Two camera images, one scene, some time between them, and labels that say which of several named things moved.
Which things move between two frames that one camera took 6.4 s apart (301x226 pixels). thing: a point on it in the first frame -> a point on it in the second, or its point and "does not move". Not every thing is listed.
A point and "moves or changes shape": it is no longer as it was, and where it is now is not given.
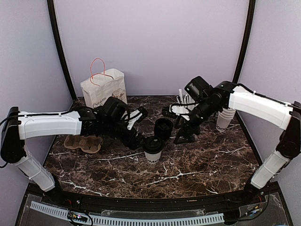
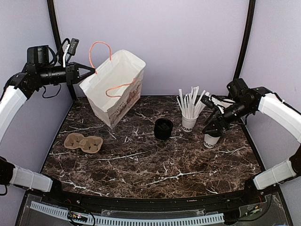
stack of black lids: x=163 y=128 does not move
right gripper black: x=185 y=125 -> x=218 y=118
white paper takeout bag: x=102 y=85 moves or changes shape
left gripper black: x=134 y=144 -> x=71 y=72
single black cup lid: x=153 y=145 -> x=213 y=133
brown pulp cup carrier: x=90 y=144 does not move
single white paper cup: x=153 y=158 -> x=209 y=141
